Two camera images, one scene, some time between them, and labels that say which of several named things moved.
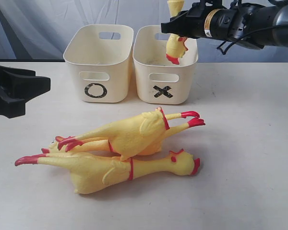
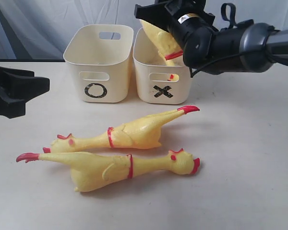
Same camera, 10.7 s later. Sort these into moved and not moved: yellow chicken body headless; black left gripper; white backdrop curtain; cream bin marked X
Moved: yellow chicken body headless
Not moved: black left gripper; white backdrop curtain; cream bin marked X
